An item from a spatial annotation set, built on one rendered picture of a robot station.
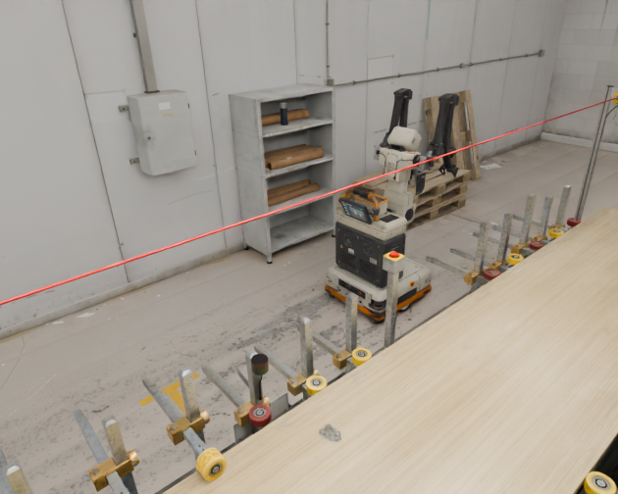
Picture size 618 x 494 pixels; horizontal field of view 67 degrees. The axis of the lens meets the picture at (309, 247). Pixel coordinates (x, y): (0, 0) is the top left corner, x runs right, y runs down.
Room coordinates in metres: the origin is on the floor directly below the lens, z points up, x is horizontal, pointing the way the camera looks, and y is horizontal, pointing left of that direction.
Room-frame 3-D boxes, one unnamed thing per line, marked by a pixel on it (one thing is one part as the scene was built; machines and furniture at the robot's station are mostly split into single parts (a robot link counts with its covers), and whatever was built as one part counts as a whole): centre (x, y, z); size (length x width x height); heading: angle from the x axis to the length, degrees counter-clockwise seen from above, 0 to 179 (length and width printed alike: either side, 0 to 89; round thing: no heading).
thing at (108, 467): (0.99, 0.62, 0.95); 0.14 x 0.06 x 0.05; 129
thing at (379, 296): (3.37, -0.57, 0.16); 0.67 x 0.64 x 0.25; 129
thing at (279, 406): (1.36, 0.21, 0.75); 0.26 x 0.01 x 0.10; 129
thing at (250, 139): (4.46, 0.19, 0.78); 0.90 x 0.45 x 1.55; 129
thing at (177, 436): (1.15, 0.43, 0.95); 0.14 x 0.06 x 0.05; 129
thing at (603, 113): (3.08, -1.98, 1.20); 0.15 x 0.12 x 1.00; 129
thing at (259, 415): (1.24, 0.20, 0.85); 0.08 x 0.08 x 0.11
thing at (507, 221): (2.43, -1.14, 0.90); 0.04 x 0.04 x 0.48; 39
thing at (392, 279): (1.81, -0.37, 0.93); 0.05 x 0.05 x 0.45; 39
